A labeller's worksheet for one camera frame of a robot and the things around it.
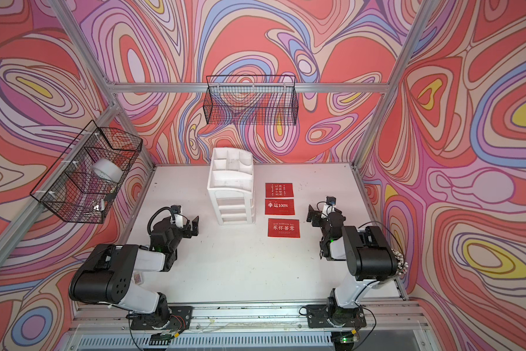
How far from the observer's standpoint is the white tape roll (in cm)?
75

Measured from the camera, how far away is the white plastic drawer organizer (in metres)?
0.82

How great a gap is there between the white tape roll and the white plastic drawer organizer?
0.32 meters
